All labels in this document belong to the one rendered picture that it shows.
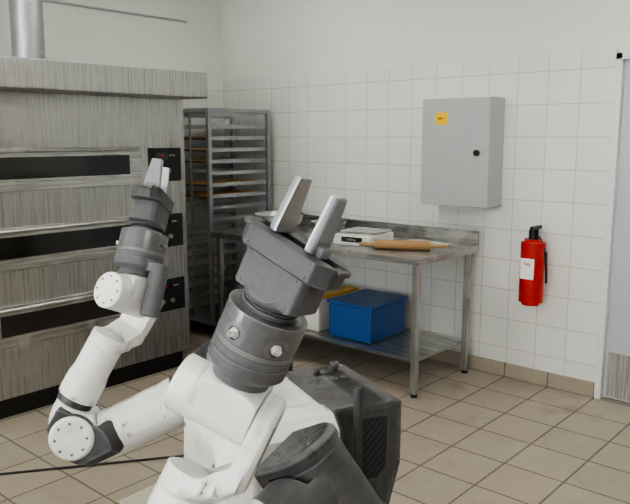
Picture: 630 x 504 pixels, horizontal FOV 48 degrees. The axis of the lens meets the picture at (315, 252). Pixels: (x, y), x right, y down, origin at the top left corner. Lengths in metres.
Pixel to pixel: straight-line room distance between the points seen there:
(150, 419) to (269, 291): 0.66
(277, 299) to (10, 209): 3.66
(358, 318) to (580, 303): 1.41
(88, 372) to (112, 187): 3.34
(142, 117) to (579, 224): 2.81
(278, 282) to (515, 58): 4.20
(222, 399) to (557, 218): 4.05
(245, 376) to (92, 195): 3.86
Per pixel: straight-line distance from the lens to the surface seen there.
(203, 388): 0.76
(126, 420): 1.34
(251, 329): 0.71
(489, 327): 5.02
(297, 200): 0.72
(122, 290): 1.28
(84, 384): 1.34
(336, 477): 0.93
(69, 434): 1.34
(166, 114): 4.86
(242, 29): 6.39
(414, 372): 4.49
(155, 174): 1.36
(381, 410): 1.12
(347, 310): 4.85
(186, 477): 0.78
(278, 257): 0.70
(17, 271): 4.37
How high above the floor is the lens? 1.60
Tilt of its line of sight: 9 degrees down
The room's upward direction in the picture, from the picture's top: straight up
